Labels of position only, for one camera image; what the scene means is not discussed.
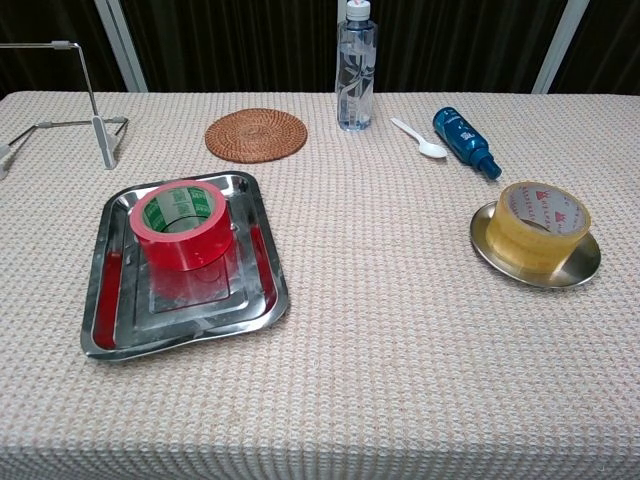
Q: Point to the round stainless steel plate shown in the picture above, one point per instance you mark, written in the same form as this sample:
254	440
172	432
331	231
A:
587	260

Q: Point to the yellow transparent tape roll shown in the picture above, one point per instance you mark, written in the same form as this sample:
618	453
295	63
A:
530	245

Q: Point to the red tape roll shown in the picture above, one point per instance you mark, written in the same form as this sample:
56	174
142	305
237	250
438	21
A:
190	247

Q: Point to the white frame post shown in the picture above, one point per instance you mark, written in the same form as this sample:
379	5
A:
122	45
557	47

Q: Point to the clear plastic water bottle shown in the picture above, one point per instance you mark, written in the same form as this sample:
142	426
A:
355	75

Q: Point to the round woven rattan coaster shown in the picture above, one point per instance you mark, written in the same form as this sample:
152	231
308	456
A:
256	135

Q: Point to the white plastic spoon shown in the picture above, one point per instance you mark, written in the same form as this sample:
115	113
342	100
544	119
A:
425	145

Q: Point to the rectangular stainless steel tray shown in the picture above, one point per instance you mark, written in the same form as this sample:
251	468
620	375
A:
260	280

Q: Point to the beige waffle tablecloth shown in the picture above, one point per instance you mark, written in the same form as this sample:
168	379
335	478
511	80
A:
380	350

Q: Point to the blue spray bottle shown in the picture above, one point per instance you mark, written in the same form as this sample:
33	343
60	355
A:
462	140

